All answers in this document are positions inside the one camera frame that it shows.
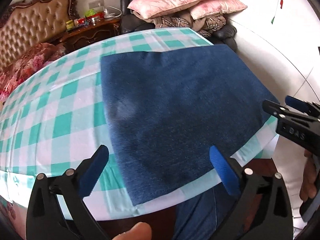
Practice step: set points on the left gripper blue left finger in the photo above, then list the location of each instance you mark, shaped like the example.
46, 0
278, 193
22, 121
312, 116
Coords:
90, 170

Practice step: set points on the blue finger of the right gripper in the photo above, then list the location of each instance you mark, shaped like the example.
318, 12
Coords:
274, 109
301, 106

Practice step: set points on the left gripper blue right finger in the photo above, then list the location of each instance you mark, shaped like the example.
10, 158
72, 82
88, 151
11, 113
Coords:
228, 170

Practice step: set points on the blue denim jeans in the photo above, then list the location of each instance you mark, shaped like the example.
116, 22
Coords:
166, 109

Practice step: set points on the right hand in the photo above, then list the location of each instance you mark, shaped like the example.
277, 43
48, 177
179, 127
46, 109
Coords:
308, 189

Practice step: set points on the left hand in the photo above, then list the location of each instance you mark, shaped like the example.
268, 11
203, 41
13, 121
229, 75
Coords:
141, 231

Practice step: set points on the operator leg in jeans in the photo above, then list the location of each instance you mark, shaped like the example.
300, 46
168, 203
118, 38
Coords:
199, 217

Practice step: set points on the teal white checkered tablecloth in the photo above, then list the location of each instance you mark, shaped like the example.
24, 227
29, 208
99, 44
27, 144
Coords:
55, 119

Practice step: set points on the black leather armchair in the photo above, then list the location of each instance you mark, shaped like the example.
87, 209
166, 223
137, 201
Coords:
131, 23

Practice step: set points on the lower pink pillow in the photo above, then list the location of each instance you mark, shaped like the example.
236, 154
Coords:
216, 7

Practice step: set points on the floral pink bed quilt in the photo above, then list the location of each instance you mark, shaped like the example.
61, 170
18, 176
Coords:
28, 64

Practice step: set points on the dark wooden nightstand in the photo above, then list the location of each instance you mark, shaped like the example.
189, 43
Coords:
89, 34

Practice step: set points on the yellow lidded jar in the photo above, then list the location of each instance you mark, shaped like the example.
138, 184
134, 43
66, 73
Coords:
70, 25

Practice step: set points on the red box on nightstand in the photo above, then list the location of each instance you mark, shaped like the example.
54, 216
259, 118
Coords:
89, 20

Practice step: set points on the tufted tan leather headboard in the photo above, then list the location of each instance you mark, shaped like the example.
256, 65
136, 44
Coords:
27, 24

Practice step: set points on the green crumpled bag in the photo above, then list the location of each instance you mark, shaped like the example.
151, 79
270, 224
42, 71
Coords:
89, 13

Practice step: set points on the white charger with cable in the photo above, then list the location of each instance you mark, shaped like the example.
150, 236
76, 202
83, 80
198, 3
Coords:
110, 12

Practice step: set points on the wall power outlet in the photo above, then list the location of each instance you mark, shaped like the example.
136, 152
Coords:
96, 4

